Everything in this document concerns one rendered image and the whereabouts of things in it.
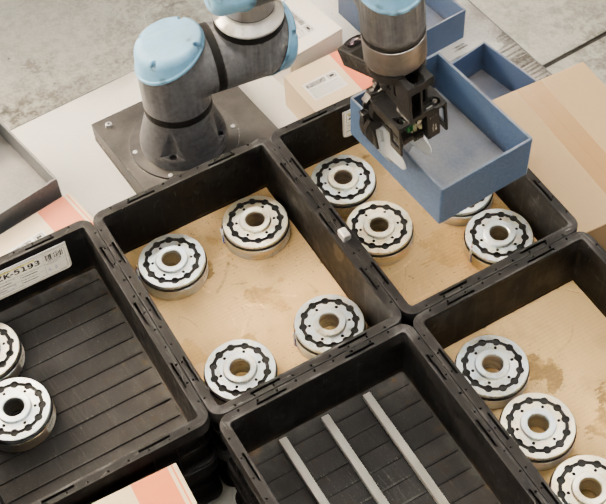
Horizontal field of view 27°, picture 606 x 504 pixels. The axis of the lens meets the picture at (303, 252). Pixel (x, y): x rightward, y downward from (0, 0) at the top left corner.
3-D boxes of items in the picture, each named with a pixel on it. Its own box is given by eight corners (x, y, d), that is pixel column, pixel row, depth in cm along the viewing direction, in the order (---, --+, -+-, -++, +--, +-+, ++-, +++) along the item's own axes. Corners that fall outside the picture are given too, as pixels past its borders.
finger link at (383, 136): (398, 194, 162) (395, 150, 154) (372, 165, 165) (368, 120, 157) (418, 183, 162) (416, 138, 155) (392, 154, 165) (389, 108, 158)
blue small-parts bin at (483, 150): (349, 132, 173) (349, 97, 168) (435, 86, 178) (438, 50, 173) (439, 224, 163) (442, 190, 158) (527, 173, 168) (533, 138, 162)
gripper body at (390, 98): (399, 161, 153) (393, 97, 143) (360, 118, 158) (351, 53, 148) (450, 131, 155) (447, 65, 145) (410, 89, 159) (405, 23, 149)
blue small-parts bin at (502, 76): (460, 170, 217) (462, 143, 211) (401, 122, 224) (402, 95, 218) (541, 112, 224) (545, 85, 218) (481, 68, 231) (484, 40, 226)
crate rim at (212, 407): (91, 225, 187) (88, 215, 185) (266, 144, 195) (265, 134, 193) (215, 428, 166) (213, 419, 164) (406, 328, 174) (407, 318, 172)
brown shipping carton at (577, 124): (464, 172, 217) (470, 109, 204) (571, 125, 222) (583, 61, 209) (563, 298, 200) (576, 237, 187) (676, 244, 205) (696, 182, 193)
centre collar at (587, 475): (563, 481, 164) (564, 479, 163) (596, 467, 165) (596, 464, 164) (583, 513, 161) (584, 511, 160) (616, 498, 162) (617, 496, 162)
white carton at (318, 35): (228, 36, 239) (223, 0, 232) (278, 8, 243) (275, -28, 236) (292, 94, 229) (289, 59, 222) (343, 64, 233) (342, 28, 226)
